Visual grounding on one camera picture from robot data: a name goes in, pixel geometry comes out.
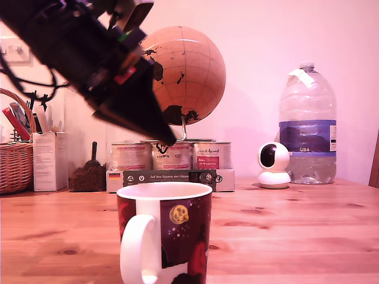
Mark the clear jar with white lid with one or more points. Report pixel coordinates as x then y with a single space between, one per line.
86 130

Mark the tin can with red label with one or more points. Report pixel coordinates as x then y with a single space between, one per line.
211 155

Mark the white wall light switch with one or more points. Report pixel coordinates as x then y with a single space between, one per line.
14 54

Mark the large clear water bottle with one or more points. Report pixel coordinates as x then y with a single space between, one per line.
308 136

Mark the cork globe on metal stand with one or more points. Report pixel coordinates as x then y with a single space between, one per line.
195 77

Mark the cardboard can tray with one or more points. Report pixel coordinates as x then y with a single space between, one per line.
225 179

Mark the black stick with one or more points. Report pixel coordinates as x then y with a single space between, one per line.
44 102
32 100

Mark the woven wicker basket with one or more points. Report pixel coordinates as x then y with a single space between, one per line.
16 165

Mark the white carton box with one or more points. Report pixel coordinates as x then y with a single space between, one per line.
48 162

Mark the brown bristly brush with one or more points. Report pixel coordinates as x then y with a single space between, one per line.
89 177

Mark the blue grey packet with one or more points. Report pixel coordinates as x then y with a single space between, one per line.
17 111

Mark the red packet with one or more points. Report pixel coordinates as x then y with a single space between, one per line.
16 124

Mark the small white round camera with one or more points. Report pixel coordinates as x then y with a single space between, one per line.
272 156

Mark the tin can with pale label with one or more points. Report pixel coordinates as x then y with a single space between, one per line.
130 156

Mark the tin can with black logo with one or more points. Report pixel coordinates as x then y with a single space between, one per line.
171 158

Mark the dark space print mug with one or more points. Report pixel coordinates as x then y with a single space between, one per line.
183 236

